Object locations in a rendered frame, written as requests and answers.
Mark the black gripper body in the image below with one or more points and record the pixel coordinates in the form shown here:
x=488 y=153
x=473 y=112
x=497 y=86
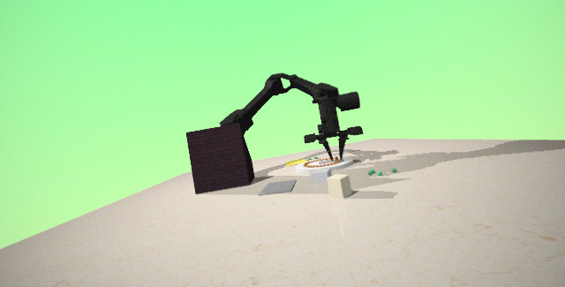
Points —
x=330 y=124

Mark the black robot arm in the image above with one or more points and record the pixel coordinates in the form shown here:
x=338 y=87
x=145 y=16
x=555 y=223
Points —
x=326 y=95

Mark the beige cube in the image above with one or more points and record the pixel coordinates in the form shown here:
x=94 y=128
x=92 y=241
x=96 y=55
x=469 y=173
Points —
x=339 y=186

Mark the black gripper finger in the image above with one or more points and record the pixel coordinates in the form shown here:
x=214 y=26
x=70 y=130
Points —
x=341 y=146
x=326 y=146

